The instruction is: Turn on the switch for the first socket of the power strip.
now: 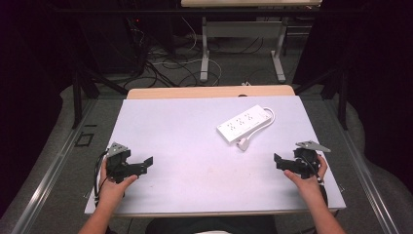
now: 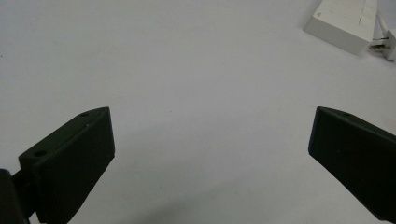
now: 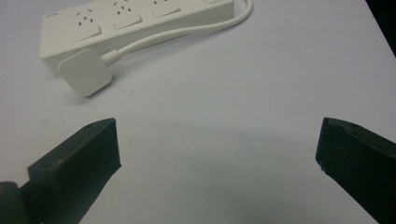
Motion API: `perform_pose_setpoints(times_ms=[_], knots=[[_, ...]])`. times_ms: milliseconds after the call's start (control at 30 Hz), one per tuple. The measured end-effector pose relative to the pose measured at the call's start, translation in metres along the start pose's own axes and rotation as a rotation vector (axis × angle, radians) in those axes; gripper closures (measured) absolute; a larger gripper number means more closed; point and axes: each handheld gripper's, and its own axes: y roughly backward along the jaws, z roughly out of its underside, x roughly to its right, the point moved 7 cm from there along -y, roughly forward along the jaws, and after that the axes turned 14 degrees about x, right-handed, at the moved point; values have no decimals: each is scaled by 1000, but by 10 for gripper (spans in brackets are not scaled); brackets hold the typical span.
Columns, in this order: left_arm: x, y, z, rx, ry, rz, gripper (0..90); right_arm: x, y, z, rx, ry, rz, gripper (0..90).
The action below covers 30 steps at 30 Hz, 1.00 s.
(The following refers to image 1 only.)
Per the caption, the white floor cable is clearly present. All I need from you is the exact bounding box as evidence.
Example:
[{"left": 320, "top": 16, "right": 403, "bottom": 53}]
[{"left": 151, "top": 16, "right": 224, "bottom": 88}]

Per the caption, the person's dark clothed torso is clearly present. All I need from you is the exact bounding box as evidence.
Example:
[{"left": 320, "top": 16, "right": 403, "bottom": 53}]
[{"left": 144, "top": 215, "right": 278, "bottom": 234}]

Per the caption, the white power strip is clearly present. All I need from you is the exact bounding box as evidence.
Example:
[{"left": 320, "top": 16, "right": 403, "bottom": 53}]
[{"left": 215, "top": 103, "right": 273, "bottom": 146}]

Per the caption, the aluminium floor rail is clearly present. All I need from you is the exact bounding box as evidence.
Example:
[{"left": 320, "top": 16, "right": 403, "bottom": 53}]
[
  {"left": 322, "top": 98, "right": 402, "bottom": 234},
  {"left": 10, "top": 97, "right": 98, "bottom": 234}
]

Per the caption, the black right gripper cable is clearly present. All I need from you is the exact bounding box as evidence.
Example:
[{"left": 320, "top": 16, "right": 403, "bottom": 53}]
[{"left": 298, "top": 155, "right": 329, "bottom": 209}]

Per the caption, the white power strip cable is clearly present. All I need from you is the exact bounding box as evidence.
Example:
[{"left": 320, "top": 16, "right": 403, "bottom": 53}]
[{"left": 246, "top": 106, "right": 277, "bottom": 141}]

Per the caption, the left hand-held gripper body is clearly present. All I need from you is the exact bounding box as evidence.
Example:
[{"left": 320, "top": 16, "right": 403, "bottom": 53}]
[{"left": 105, "top": 141, "right": 144, "bottom": 184}]

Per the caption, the white power plug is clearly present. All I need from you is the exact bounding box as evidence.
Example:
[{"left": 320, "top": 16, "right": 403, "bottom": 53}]
[{"left": 236, "top": 137, "right": 251, "bottom": 152}]

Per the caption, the black computer tower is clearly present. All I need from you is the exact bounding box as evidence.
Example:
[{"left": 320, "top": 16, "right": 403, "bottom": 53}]
[{"left": 76, "top": 13, "right": 147, "bottom": 76}]

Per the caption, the black metal stand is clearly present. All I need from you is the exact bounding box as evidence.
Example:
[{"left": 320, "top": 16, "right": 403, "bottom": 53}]
[
  {"left": 292, "top": 66, "right": 349, "bottom": 132},
  {"left": 71, "top": 66, "right": 130, "bottom": 131}
]

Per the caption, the white metal frame desk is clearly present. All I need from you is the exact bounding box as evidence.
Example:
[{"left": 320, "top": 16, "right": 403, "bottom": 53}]
[{"left": 180, "top": 0, "right": 323, "bottom": 84}]

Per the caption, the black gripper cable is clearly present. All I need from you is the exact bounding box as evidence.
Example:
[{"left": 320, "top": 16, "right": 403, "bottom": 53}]
[
  {"left": 93, "top": 150, "right": 109, "bottom": 208},
  {"left": 298, "top": 155, "right": 329, "bottom": 209}
]

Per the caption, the person's right hand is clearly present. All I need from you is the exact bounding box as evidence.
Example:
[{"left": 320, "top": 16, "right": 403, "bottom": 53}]
[{"left": 283, "top": 154, "right": 329, "bottom": 197}]

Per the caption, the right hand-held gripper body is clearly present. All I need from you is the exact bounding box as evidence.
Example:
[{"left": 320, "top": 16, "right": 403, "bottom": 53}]
[{"left": 282, "top": 139, "right": 332, "bottom": 180}]

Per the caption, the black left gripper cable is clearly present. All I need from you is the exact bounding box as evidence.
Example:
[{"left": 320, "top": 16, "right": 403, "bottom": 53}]
[{"left": 93, "top": 150, "right": 109, "bottom": 208}]

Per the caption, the person's left hand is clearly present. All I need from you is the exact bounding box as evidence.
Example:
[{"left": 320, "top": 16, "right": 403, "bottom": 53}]
[{"left": 97, "top": 157, "right": 139, "bottom": 209}]

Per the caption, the bundle of black floor cables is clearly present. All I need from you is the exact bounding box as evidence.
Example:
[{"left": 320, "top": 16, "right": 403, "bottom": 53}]
[{"left": 125, "top": 18, "right": 203, "bottom": 89}]

